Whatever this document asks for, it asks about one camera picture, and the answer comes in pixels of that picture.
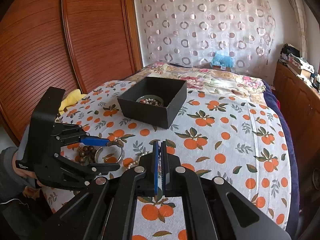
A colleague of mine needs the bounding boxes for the silver metal bangle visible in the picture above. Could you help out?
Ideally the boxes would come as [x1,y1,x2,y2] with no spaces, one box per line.
[94,142,125,164]

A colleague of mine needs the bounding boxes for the dark wooden bead bracelet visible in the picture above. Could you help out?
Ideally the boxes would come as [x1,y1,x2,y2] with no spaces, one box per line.
[75,145,98,166]

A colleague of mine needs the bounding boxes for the small pearl necklace green pendant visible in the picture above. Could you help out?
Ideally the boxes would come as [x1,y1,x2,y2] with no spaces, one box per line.
[126,151,152,170]

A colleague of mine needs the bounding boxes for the white pearl bracelet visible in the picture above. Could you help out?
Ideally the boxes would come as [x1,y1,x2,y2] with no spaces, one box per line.
[139,97,161,106]

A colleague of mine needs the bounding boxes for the green jade bangle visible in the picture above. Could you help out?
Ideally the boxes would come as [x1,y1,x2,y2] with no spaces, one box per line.
[136,95,164,107]

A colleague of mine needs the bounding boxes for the person left hand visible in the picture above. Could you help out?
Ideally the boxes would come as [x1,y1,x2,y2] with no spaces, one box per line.
[12,152,44,187]

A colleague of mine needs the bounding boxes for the black square storage box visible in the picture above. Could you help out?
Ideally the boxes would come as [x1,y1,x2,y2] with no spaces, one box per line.
[118,77,187,129]

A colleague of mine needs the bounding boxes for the yellow plush toy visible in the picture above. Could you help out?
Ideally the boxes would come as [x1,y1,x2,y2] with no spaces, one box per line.
[59,89,86,115]

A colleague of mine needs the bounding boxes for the orange print bed sheet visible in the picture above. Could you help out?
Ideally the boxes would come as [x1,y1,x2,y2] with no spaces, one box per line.
[57,81,293,230]

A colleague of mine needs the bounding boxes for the floral quilt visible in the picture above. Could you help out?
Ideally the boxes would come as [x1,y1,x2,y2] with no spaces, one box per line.
[125,62,266,105]

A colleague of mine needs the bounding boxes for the blue plastic bag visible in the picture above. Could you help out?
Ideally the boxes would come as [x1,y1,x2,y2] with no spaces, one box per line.
[210,52,234,68]

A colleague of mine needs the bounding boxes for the wooden wardrobe sliding door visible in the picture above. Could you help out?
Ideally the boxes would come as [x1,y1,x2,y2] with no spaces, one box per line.
[1,0,143,145]

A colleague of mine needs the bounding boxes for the circle pattern sheer curtain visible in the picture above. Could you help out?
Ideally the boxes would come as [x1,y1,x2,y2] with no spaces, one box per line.
[135,0,276,79]

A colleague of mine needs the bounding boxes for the wooden low cabinet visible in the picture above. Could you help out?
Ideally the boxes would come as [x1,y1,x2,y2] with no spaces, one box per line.
[273,62,319,180]

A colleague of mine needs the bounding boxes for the pile of clothes and books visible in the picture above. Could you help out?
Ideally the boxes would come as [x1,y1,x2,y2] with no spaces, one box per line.
[280,43,315,79]

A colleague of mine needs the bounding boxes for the beige window curtain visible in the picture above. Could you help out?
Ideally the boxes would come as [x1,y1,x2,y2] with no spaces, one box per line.
[290,0,309,60]

